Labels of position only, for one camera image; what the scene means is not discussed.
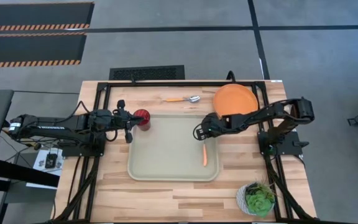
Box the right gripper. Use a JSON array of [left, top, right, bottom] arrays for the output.
[[194, 112, 222, 145]]

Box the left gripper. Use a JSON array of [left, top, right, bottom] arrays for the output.
[[111, 99, 145, 144]]

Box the red faceted cup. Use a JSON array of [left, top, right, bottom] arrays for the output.
[[133, 108, 152, 132]]

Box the fork with orange handle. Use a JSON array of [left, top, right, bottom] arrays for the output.
[[201, 139, 209, 168]]

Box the spoon with orange handle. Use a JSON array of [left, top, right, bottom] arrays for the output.
[[163, 95, 202, 105]]

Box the orange plate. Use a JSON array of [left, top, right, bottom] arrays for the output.
[[212, 83, 259, 119]]

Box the beige plastic tray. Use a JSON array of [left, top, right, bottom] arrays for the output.
[[127, 113, 221, 182]]

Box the black floor vent grate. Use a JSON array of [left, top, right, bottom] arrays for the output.
[[108, 64, 186, 82]]

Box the potted green succulent plant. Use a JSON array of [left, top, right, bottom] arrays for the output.
[[235, 179, 277, 219]]

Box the small black device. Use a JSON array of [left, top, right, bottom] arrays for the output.
[[44, 152, 58, 169]]

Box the white paper sheet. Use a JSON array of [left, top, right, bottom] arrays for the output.
[[25, 148, 65, 190]]

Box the black desk crossbar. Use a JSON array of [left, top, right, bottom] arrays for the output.
[[0, 157, 61, 189]]

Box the black hazard-striped floor mat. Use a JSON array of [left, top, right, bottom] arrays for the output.
[[0, 31, 88, 69], [0, 1, 96, 32]]

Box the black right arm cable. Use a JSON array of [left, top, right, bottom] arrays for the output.
[[192, 123, 202, 141]]

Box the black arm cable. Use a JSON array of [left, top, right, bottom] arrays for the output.
[[69, 100, 90, 119], [192, 123, 202, 141]]

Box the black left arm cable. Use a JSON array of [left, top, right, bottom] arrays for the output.
[[69, 100, 90, 119]]

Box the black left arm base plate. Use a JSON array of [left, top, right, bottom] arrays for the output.
[[60, 136, 107, 158]]

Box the black table cable loop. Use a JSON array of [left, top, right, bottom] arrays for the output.
[[226, 70, 237, 85]]

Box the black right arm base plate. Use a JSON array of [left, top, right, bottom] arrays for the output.
[[257, 130, 310, 157]]

